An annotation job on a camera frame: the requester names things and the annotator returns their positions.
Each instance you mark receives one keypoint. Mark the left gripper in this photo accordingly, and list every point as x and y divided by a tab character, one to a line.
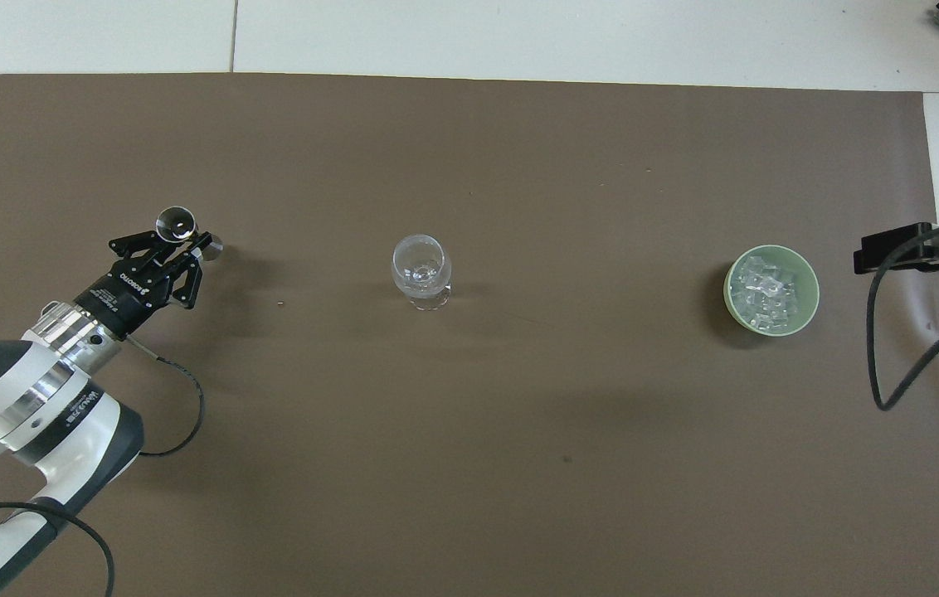
123	294

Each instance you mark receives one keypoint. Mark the small clear glass cup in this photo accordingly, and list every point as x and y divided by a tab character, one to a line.
175	222

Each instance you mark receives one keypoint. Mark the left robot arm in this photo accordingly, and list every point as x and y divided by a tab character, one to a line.
46	398

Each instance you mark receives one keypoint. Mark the pile of clear ice cubes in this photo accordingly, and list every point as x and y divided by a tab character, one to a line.
768	292

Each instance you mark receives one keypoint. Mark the clear stemmed wine glass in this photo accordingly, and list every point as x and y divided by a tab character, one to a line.
421	272

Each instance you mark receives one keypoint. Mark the green bowl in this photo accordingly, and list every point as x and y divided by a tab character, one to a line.
810	286

